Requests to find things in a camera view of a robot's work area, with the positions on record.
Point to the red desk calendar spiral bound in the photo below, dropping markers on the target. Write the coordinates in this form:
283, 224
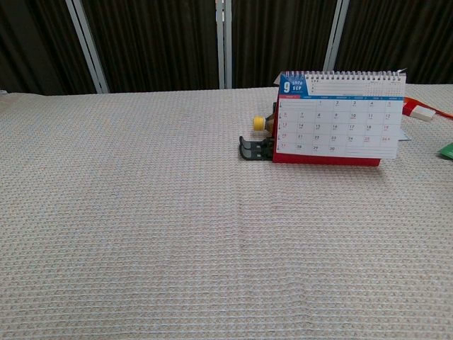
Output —
336, 124

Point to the black plastic clip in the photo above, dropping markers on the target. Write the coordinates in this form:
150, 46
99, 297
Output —
253, 141
252, 154

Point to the brown bottle yellow cap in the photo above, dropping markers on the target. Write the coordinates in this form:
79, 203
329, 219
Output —
259, 123

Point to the beige woven tablecloth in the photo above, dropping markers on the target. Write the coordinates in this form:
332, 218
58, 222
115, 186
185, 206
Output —
159, 212

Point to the dark brown pleated curtain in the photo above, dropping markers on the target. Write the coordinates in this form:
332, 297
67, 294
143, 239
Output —
159, 42

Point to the white card red marks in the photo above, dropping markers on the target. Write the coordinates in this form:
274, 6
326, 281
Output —
403, 136

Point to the red and white small box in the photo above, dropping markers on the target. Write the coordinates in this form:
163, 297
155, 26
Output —
421, 112

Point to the green packet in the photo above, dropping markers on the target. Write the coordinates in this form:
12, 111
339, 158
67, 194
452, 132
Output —
447, 150

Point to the white screen frame post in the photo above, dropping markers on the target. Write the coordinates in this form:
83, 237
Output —
86, 46
223, 42
336, 35

